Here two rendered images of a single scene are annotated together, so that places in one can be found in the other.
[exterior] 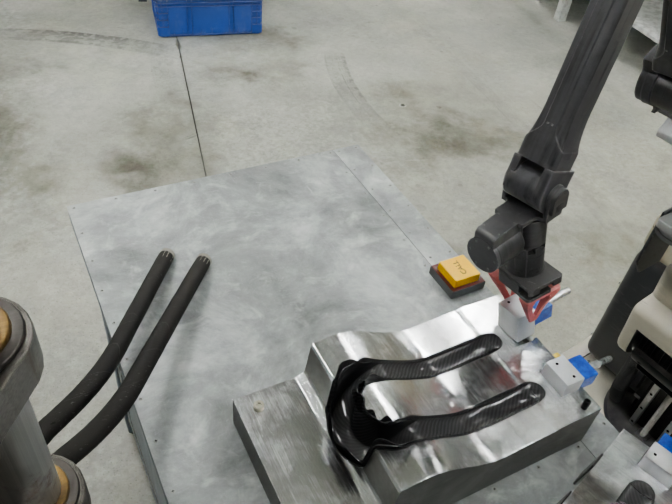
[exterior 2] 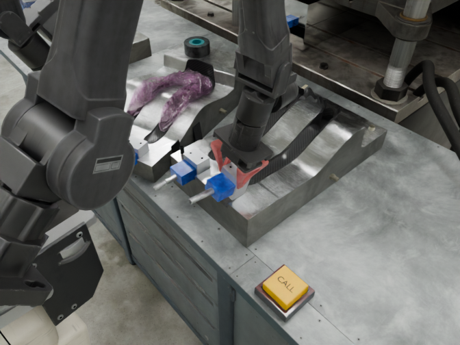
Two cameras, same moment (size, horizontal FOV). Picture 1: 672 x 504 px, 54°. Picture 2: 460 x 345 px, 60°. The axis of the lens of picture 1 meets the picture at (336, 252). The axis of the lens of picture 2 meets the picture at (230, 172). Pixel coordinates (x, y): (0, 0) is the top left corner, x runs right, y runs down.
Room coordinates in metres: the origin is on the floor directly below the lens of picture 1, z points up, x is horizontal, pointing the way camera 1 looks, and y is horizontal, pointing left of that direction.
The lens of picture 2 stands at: (1.32, -0.41, 1.48)
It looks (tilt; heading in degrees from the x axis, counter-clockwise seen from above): 43 degrees down; 171
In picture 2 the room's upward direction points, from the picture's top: straight up
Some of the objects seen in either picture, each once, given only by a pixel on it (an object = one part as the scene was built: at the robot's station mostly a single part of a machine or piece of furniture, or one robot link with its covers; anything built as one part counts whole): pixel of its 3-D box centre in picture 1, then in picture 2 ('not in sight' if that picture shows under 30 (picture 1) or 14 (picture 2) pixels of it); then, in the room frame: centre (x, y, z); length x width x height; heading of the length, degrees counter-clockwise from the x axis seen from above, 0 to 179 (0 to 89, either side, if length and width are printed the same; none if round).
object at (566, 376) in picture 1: (581, 370); (179, 174); (0.68, -0.42, 0.89); 0.13 x 0.05 x 0.05; 123
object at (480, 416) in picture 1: (436, 389); (279, 128); (0.59, -0.17, 0.92); 0.35 x 0.16 x 0.09; 122
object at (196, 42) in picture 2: not in sight; (196, 46); (0.15, -0.33, 0.93); 0.08 x 0.08 x 0.04
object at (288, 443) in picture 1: (417, 406); (285, 144); (0.59, -0.15, 0.87); 0.50 x 0.26 x 0.14; 122
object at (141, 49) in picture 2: not in sight; (116, 48); (-0.08, -0.60, 0.84); 0.20 x 0.15 x 0.07; 122
